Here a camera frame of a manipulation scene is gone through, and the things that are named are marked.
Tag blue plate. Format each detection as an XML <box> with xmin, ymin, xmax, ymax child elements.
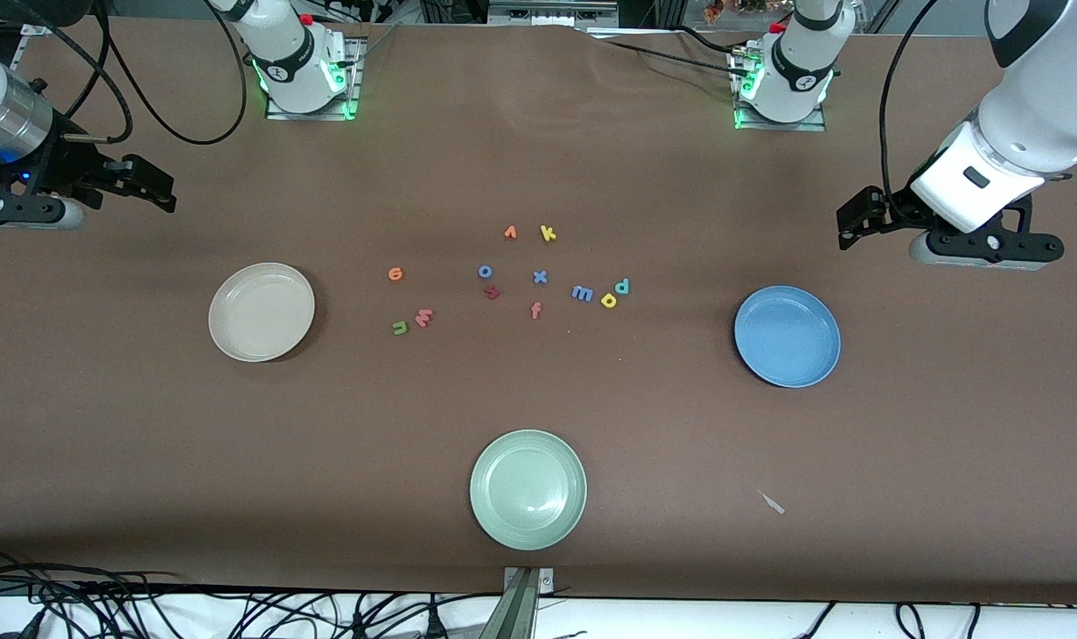
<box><xmin>734</xmin><ymin>285</ymin><xmax>842</xmax><ymax>389</ymax></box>

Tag beige brown plate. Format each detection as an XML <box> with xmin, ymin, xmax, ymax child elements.
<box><xmin>208</xmin><ymin>262</ymin><xmax>316</xmax><ymax>363</ymax></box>

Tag grey metal box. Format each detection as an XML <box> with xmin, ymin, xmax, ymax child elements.
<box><xmin>487</xmin><ymin>0</ymin><xmax>619</xmax><ymax>26</ymax></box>

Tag pale green plate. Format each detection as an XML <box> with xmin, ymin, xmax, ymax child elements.
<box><xmin>469</xmin><ymin>430</ymin><xmax>588</xmax><ymax>551</ymax></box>

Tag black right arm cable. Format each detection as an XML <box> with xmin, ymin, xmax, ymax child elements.
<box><xmin>0</xmin><ymin>0</ymin><xmax>248</xmax><ymax>146</ymax></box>

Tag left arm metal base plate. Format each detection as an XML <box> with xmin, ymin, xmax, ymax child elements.
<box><xmin>733</xmin><ymin>49</ymin><xmax>828</xmax><ymax>132</ymax></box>

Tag aluminium frame rail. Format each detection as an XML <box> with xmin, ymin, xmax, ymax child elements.
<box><xmin>10</xmin><ymin>25</ymin><xmax>51</xmax><ymax>72</ymax></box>

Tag black table cable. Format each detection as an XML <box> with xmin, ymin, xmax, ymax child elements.
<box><xmin>676</xmin><ymin>25</ymin><xmax>752</xmax><ymax>56</ymax></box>
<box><xmin>605</xmin><ymin>40</ymin><xmax>750</xmax><ymax>79</ymax></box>

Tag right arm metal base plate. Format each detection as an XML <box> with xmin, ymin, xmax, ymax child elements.
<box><xmin>265</xmin><ymin>35</ymin><xmax>362</xmax><ymax>122</ymax></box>

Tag tangled black floor cables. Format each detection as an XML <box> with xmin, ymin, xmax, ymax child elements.
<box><xmin>23</xmin><ymin>586</ymin><xmax>503</xmax><ymax>639</ymax></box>

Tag grey metal bracket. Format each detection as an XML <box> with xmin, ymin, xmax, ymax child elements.
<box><xmin>479</xmin><ymin>566</ymin><xmax>555</xmax><ymax>639</ymax></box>

